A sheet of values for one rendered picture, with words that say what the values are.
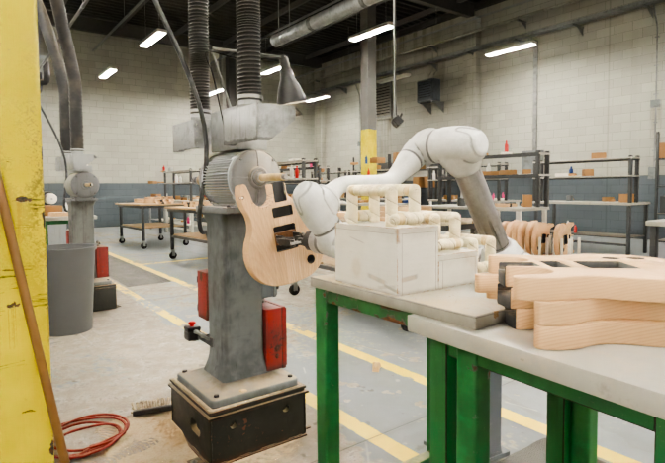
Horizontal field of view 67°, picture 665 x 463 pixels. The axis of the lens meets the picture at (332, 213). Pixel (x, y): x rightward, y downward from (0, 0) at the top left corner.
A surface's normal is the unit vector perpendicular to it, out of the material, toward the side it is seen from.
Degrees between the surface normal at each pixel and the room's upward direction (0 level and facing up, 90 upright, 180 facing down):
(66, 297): 93
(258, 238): 88
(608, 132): 90
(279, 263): 88
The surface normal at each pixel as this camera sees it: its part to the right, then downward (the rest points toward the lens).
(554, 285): 0.13, 0.05
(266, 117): 0.60, 0.04
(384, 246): -0.82, 0.04
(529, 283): -0.25, 0.05
